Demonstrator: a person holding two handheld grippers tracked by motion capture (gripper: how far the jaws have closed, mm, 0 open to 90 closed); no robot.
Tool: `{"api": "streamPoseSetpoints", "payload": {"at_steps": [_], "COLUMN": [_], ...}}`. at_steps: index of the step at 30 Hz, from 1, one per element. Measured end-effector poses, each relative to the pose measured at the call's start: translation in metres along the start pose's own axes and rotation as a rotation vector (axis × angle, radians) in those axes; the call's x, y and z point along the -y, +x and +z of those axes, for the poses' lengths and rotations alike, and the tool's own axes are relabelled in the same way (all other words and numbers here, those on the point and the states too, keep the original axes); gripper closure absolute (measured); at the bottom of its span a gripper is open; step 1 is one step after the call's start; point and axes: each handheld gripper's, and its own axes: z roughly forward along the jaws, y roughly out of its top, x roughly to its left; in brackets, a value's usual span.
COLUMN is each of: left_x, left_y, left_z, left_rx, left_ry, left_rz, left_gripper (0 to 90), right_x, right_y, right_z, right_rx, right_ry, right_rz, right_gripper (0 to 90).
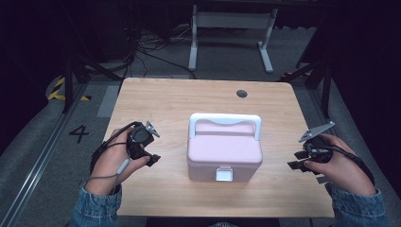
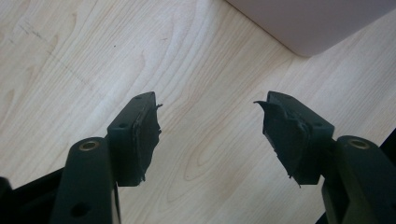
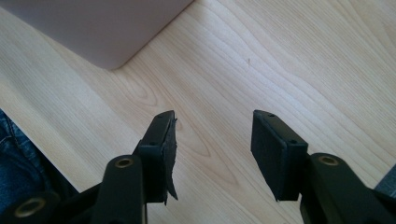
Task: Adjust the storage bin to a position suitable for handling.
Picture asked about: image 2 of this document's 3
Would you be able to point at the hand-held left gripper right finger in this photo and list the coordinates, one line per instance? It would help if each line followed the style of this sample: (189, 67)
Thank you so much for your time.
(308, 146)

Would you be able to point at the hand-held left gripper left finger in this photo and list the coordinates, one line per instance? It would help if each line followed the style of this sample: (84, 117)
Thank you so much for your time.
(127, 146)

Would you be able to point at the pale pink plastic container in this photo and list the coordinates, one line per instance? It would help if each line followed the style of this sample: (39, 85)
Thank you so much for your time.
(308, 21)

